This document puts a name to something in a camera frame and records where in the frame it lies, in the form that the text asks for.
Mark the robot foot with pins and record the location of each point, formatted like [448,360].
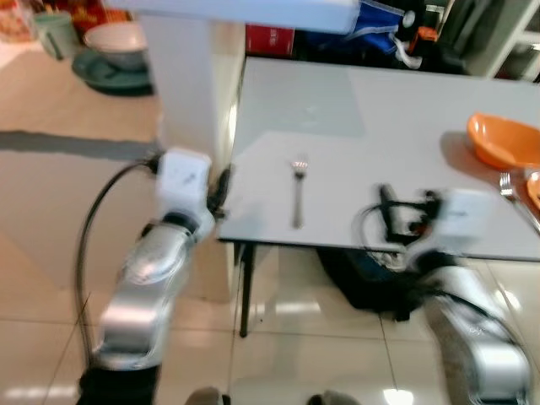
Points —
[207,396]
[331,398]

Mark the blue bag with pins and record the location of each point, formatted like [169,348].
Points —
[375,25]

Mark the pale ceramic bowl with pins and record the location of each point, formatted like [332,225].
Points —
[116,44]

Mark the black table leg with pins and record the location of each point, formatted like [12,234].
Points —
[245,287]

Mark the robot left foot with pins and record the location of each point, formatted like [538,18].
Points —
[207,396]

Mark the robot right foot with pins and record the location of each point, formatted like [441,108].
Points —
[331,398]

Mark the dark green plate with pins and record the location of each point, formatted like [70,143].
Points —
[105,78]

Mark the green mug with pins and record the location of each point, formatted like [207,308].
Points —
[53,35]

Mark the brown mat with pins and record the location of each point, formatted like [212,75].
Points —
[59,110]

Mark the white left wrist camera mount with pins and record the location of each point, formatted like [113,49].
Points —
[183,179]

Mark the red box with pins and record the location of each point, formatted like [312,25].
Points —
[270,40]

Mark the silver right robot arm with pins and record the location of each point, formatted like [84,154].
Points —
[472,337]

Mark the white shelf unit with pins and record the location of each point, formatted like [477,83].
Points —
[190,76]

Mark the orange and black tool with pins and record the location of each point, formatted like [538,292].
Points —
[427,35]

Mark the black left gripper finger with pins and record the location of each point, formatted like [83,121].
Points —
[227,186]

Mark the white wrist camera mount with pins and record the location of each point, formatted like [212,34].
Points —
[464,218]
[183,179]

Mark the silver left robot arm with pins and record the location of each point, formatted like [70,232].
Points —
[143,278]

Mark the silver metal fork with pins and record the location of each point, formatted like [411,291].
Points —
[299,190]
[513,192]

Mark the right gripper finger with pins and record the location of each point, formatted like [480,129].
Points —
[388,201]

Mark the colourful snack package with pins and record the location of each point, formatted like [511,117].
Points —
[13,21]

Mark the orange bowl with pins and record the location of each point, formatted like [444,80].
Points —
[504,142]

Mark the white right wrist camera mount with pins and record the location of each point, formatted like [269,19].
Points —
[464,218]

